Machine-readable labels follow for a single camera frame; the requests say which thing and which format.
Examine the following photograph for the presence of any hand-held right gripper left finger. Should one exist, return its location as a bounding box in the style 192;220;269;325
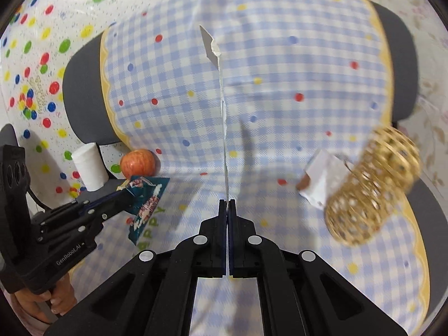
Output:
44;199;229;336

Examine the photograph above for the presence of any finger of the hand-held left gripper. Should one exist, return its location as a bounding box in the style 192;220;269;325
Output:
32;187;133;230
79;192;139;234

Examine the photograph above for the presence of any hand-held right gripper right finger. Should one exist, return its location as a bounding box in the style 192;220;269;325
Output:
228;199;408;336

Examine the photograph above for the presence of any teal snack packet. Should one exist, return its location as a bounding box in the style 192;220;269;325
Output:
117;176;171;246

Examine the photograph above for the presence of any white paper piece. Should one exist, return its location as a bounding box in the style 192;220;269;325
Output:
300;149;351;211

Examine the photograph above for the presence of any woven bamboo basket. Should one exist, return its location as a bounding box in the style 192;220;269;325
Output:
324;126;421;247

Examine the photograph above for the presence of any torn white paper sheet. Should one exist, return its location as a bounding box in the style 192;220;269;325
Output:
199;24;231;202

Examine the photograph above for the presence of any person's left hand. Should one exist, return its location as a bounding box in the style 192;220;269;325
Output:
14;272;77;323

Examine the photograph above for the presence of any white paper cup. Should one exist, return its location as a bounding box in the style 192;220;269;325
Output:
72;143;107;192

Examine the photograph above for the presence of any red apple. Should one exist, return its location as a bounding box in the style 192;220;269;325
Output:
120;149;157;180

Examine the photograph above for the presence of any blue checked dotted tablecloth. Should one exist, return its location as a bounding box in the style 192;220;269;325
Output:
100;0;431;336

